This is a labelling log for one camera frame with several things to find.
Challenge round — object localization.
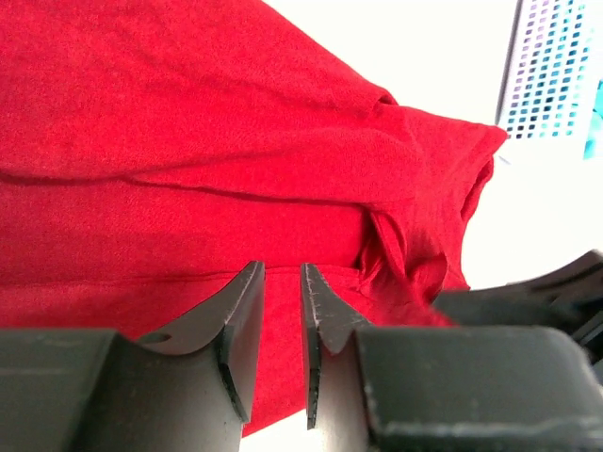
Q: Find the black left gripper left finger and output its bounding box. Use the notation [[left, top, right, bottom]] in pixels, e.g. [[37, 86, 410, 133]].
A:
[[70, 262, 265, 451]]

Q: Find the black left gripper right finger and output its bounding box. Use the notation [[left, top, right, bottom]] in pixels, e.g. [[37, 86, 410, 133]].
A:
[[301, 264, 377, 451]]

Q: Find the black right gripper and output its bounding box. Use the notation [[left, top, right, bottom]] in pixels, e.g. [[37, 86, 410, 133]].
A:
[[432, 250, 602, 363]]

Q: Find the red t shirt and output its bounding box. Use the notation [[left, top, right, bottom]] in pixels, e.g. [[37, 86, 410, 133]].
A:
[[1, 1, 506, 434]]

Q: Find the teal t shirt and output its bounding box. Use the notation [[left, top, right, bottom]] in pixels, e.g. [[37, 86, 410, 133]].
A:
[[583, 79, 603, 160]]

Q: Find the white plastic laundry basket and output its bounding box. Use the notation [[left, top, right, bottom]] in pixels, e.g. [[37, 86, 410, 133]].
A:
[[496, 0, 602, 141]]

